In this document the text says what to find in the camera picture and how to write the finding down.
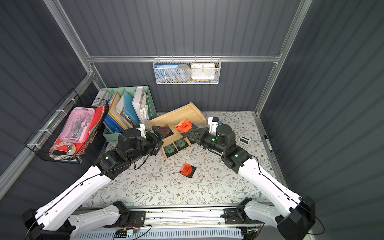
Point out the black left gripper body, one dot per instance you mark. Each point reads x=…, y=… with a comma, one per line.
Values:
x=154, y=137

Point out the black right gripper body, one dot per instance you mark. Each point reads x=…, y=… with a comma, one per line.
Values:
x=199, y=136

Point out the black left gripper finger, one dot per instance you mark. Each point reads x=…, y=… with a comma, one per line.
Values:
x=156, y=148
x=158, y=132

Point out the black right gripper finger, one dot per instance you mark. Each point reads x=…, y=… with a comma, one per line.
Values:
x=192, y=139
x=200, y=132

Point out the green tea bag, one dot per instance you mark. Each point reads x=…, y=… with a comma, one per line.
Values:
x=181, y=144
x=170, y=150

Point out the red tea bag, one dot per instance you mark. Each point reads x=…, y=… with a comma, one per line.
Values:
x=184, y=126
x=187, y=170
x=167, y=130

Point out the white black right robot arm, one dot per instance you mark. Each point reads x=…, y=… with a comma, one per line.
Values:
x=292, y=215

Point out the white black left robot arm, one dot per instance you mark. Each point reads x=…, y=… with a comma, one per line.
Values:
x=56, y=221

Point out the wooden two-tier shelf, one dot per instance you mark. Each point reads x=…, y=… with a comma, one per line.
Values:
x=189, y=111

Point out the white calculator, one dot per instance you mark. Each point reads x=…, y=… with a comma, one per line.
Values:
x=243, y=142

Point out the green file organizer box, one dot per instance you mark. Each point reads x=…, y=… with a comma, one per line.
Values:
x=128, y=106

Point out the black marker pen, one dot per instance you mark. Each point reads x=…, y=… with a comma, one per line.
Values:
x=268, y=143

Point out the pink plastic case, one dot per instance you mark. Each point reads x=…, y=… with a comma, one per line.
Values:
x=77, y=126

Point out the yellow white clock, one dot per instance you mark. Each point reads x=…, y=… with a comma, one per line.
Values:
x=203, y=71

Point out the grey tape roll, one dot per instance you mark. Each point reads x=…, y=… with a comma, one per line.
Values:
x=182, y=73

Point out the clear tape roll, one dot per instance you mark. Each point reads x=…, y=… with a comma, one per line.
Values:
x=62, y=150

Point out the blue box in wall basket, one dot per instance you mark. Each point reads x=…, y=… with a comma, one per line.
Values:
x=165, y=72

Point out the white wire wall basket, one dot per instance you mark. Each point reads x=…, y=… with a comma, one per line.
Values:
x=191, y=81

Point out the black wire side basket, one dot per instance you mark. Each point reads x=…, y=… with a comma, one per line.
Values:
x=44, y=137

